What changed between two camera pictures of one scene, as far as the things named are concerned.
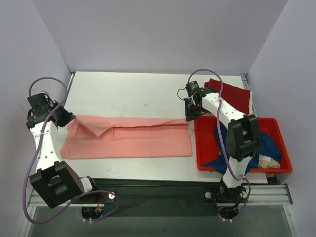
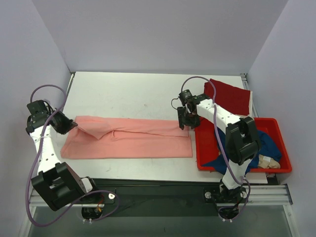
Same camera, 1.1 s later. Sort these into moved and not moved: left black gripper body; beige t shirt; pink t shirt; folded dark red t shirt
Moved: left black gripper body
Not moved: folded dark red t shirt; beige t shirt; pink t shirt
